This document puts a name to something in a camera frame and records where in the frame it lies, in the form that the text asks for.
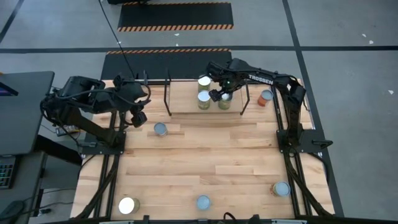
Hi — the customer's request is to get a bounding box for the small teal pink tin can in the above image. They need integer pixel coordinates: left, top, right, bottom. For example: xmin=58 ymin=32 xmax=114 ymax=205
xmin=196 ymin=194 xmax=212 ymax=211

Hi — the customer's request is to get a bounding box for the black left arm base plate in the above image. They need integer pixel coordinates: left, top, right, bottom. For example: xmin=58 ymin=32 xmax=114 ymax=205
xmin=81 ymin=130 xmax=127 ymax=156

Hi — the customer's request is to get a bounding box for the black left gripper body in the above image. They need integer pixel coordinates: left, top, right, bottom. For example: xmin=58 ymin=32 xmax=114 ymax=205
xmin=119 ymin=79 xmax=150 ymax=112

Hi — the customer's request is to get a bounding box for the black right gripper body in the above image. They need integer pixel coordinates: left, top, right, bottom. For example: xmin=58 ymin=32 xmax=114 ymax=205
xmin=207 ymin=61 xmax=242 ymax=94

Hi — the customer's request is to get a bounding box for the silver metal bracket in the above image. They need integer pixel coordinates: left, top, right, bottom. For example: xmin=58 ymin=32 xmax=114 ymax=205
xmin=271 ymin=219 xmax=308 ymax=224

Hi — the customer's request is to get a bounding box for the black mat with striped edge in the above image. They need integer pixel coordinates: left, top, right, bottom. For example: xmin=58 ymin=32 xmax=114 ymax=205
xmin=117 ymin=1 xmax=234 ymax=32
xmin=101 ymin=48 xmax=234 ymax=81

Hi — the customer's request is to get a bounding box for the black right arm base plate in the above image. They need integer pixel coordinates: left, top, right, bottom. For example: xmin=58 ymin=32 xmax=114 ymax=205
xmin=276 ymin=129 xmax=324 ymax=154

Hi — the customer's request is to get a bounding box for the black hanging cable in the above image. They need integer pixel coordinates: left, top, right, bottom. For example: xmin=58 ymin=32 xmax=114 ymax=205
xmin=98 ymin=0 xmax=137 ymax=79

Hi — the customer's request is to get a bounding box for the black backlit keyboard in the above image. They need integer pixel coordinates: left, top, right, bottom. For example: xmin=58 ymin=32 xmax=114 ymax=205
xmin=0 ymin=155 xmax=17 ymax=190

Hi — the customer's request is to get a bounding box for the small teal orange tin can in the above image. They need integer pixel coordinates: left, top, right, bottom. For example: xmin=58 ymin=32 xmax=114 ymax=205
xmin=153 ymin=122 xmax=169 ymax=138

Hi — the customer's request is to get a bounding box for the black desk monitor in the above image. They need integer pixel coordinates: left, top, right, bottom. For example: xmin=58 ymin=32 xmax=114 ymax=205
xmin=0 ymin=81 xmax=19 ymax=97

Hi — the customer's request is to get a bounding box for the black standing desk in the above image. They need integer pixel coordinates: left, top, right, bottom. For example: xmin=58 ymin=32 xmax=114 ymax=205
xmin=0 ymin=70 xmax=55 ymax=156

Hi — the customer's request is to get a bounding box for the black power adapter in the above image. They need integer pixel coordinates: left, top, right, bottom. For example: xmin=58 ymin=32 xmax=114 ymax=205
xmin=55 ymin=124 xmax=81 ymax=138

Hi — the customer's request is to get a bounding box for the large brown orange tin can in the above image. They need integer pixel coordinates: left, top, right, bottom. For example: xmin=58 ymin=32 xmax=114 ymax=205
xmin=269 ymin=181 xmax=292 ymax=198

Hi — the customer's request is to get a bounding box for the green labelled tin can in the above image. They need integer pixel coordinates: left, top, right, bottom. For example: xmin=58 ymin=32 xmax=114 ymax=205
xmin=217 ymin=91 xmax=233 ymax=111
xmin=197 ymin=75 xmax=212 ymax=93
xmin=197 ymin=90 xmax=212 ymax=111
xmin=118 ymin=197 xmax=141 ymax=215

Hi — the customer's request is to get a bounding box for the orange red tin can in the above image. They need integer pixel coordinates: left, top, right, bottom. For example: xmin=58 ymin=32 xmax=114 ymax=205
xmin=257 ymin=89 xmax=274 ymax=108

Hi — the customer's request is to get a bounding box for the black computer mouse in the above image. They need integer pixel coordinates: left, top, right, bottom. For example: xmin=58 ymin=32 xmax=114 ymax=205
xmin=0 ymin=200 xmax=25 ymax=221

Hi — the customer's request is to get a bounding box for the black low desk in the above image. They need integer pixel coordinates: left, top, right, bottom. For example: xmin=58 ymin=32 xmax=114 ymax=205
xmin=0 ymin=151 xmax=48 ymax=224

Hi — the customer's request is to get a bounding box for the black aluminium table frame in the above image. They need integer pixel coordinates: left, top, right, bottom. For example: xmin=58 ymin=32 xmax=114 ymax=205
xmin=70 ymin=77 xmax=336 ymax=224

